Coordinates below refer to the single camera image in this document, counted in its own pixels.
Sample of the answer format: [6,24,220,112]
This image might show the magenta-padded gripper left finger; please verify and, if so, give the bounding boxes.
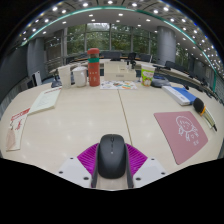
[57,142,100,190]

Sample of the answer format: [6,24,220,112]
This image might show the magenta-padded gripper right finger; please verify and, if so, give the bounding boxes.
[124,142,167,190]

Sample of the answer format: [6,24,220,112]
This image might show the dark grey computer mouse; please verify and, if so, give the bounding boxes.
[96,133,128,180]

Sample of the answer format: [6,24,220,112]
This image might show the pink printed mouse pad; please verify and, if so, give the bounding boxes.
[153,110,209,166]

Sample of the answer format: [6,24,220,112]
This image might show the white booklet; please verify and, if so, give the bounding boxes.
[27,87,63,115]

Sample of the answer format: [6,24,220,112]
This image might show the red and white leaflet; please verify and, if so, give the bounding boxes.
[5,107,31,152]

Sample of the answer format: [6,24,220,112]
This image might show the colourful printed leaflet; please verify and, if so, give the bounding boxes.
[99,79,138,91]

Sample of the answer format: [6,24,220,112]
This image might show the blue and white book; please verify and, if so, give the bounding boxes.
[161,85,198,107]

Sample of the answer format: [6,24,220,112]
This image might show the black conference desk unit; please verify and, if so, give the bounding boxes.
[150,75,172,89]

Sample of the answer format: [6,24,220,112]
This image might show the black handheld microphone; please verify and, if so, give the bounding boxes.
[193,97,218,132]

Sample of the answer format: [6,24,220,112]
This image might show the white lidded mug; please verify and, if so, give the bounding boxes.
[72,66,88,88]

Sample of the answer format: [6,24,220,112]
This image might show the green printed paper cup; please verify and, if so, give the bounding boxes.
[140,63,156,88]

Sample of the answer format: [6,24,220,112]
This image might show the white paper sheet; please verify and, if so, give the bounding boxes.
[203,106,218,129]

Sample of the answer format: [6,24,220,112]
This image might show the tall white paper cup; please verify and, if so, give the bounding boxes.
[57,64,72,90]

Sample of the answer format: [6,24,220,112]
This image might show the red bottle with green band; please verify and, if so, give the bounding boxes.
[87,47,101,88]

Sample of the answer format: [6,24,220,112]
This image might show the dark office chairs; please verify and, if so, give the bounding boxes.
[66,49,222,101]

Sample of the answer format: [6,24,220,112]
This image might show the ceiling lights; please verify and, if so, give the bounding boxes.
[19,0,224,81]

